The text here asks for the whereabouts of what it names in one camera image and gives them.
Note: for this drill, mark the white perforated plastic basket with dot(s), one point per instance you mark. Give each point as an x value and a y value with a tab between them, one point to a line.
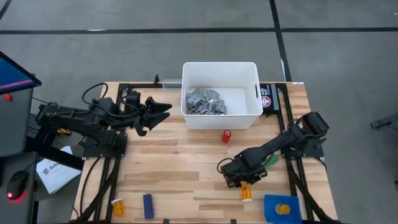
239	99

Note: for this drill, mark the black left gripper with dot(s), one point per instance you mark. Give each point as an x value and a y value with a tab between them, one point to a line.
140	119

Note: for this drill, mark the clear plastic container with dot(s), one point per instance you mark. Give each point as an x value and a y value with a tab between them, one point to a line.
171	84

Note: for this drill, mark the computer monitor blue screen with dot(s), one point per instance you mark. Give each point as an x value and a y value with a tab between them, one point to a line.
12	76

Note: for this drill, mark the blue rectangular block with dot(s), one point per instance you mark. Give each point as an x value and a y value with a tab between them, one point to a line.
148	206

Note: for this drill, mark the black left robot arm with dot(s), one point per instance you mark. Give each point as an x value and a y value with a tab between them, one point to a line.
77	119

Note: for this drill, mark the black aluminium table frame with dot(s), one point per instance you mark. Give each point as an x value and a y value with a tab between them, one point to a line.
143	85

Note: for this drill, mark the black stand foot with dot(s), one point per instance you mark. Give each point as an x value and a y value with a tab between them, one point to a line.
385	123

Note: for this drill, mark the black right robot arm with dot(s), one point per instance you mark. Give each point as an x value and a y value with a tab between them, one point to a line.
280	143

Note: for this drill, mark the black computer mouse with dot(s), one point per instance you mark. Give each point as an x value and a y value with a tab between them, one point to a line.
17	183

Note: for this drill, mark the green bandage roll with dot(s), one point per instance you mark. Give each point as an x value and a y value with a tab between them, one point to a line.
273	160

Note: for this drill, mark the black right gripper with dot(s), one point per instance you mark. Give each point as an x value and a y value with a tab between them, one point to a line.
244	172

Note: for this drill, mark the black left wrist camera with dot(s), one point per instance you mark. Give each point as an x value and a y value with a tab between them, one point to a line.
133	98

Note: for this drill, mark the orange pill bottle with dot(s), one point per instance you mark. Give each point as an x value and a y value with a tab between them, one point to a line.
118	209
283	209
246	193

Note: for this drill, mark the grey patterned cloth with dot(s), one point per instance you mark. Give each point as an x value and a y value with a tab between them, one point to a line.
205	101

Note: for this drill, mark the red bandage roll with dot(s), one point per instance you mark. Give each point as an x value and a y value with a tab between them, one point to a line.
226	137

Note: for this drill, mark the black first aid kit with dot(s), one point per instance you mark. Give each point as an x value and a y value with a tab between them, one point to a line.
269	93

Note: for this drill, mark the white printed paper sheet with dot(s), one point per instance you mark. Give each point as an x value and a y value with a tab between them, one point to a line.
59	174

